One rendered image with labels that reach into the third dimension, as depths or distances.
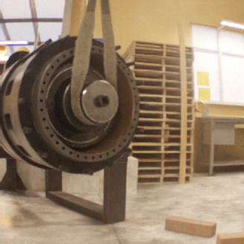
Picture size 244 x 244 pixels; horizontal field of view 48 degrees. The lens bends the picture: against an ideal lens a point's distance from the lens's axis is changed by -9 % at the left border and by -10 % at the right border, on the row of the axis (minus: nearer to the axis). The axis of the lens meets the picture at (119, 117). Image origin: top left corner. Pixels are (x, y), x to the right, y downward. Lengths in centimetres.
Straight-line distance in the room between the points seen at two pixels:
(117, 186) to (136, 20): 435
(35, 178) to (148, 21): 399
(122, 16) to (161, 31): 86
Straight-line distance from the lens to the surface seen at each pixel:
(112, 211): 245
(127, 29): 610
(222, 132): 570
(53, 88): 108
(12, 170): 363
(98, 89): 99
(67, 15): 592
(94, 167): 112
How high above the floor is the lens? 74
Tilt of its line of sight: 3 degrees up
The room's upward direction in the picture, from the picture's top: 2 degrees clockwise
